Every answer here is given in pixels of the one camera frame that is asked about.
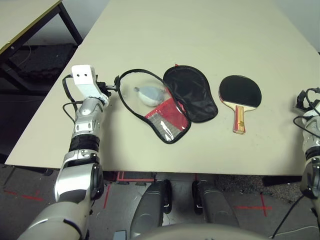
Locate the red black paddle case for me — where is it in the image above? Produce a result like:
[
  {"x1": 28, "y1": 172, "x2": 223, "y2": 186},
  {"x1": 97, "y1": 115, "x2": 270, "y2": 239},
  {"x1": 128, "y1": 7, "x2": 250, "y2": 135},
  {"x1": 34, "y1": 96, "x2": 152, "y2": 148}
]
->
[{"x1": 116, "y1": 64, "x2": 219, "y2": 145}]

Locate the grey robot leg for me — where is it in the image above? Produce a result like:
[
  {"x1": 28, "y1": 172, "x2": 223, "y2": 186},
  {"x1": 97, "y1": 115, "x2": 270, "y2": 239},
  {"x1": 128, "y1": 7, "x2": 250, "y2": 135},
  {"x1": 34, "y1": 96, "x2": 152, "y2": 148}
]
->
[
  {"x1": 129, "y1": 179, "x2": 173, "y2": 238},
  {"x1": 191, "y1": 179, "x2": 240, "y2": 228}
]

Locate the black foam floor mat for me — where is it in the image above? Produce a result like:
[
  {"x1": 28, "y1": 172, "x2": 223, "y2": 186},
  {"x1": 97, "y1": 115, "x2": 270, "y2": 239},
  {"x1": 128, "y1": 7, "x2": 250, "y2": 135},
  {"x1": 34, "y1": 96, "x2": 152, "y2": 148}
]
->
[{"x1": 9, "y1": 43, "x2": 78, "y2": 81}]

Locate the grey robot torso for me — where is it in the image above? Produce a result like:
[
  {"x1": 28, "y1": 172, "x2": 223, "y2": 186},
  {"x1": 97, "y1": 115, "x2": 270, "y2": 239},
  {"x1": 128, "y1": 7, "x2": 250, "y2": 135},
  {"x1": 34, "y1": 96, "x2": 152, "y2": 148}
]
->
[{"x1": 129, "y1": 223, "x2": 273, "y2": 240}]

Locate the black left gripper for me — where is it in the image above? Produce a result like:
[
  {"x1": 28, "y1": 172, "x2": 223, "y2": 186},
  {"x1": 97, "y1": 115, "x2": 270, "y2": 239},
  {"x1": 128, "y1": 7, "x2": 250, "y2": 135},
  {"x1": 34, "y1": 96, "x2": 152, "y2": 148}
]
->
[{"x1": 96, "y1": 75, "x2": 121, "y2": 98}]

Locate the small grey floor pad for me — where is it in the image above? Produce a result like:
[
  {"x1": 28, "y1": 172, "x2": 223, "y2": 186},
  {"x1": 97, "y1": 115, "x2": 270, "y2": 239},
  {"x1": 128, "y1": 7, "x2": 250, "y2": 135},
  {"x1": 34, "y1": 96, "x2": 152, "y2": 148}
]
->
[{"x1": 113, "y1": 229, "x2": 128, "y2": 240}]

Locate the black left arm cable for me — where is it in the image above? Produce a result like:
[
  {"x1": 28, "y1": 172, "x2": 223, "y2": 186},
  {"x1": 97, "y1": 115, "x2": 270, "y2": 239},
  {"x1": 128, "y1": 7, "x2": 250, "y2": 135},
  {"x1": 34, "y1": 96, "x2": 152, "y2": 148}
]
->
[{"x1": 61, "y1": 74, "x2": 81, "y2": 123}]

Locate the thin white floor cable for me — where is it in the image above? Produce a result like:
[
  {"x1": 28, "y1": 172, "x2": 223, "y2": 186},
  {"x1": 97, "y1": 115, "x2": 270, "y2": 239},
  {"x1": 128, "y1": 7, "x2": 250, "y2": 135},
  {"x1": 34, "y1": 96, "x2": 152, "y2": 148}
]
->
[{"x1": 268, "y1": 225, "x2": 320, "y2": 238}]

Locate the black rubber ping-pong paddle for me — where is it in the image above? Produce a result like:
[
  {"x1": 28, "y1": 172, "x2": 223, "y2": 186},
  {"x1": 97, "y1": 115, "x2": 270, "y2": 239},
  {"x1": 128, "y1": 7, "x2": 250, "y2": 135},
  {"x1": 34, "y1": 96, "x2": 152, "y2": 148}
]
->
[{"x1": 218, "y1": 74, "x2": 263, "y2": 135}]

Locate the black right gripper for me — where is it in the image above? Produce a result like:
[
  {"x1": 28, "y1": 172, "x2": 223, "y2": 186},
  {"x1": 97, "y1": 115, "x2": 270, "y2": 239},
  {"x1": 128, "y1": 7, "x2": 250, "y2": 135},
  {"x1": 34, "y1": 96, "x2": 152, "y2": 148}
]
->
[{"x1": 296, "y1": 87, "x2": 320, "y2": 113}]

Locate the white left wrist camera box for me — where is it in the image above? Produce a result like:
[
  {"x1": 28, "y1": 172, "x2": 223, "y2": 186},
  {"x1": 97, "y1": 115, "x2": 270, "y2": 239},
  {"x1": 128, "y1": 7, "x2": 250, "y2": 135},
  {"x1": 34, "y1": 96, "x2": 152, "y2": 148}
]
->
[{"x1": 70, "y1": 64, "x2": 110, "y2": 106}]

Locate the grey robot right leg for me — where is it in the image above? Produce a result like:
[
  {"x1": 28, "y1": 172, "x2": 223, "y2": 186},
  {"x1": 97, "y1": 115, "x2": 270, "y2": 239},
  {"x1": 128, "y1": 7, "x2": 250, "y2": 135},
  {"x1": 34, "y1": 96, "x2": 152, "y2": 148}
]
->
[{"x1": 191, "y1": 179, "x2": 240, "y2": 228}]

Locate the grey robot left leg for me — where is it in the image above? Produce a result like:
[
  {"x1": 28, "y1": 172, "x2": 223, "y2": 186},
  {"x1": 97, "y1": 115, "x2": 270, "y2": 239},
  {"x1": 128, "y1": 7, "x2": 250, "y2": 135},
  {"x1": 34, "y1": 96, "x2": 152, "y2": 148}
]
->
[{"x1": 129, "y1": 179, "x2": 173, "y2": 238}]

